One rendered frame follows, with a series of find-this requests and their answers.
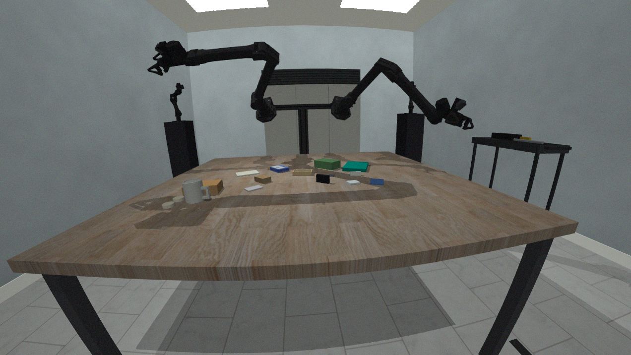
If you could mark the teal flat rectangular slab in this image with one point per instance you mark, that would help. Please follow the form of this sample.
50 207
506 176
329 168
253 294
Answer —
355 166

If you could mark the green rectangular block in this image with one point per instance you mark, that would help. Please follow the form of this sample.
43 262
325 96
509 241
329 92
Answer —
328 164

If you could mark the wooden ball-in-hole puzzle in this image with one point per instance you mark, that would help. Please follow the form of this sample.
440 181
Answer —
302 172

